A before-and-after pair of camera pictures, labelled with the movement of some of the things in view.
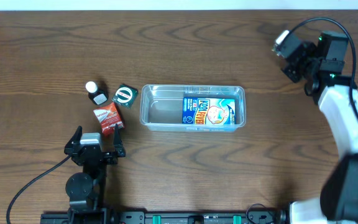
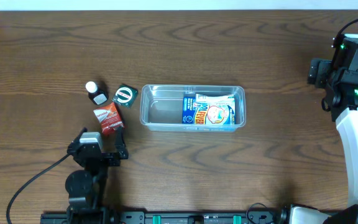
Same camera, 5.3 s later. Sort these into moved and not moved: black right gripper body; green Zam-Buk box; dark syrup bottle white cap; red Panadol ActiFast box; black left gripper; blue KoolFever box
Moved: blue KoolFever box; black right gripper body
Not moved: dark syrup bottle white cap; green Zam-Buk box; red Panadol ActiFast box; black left gripper
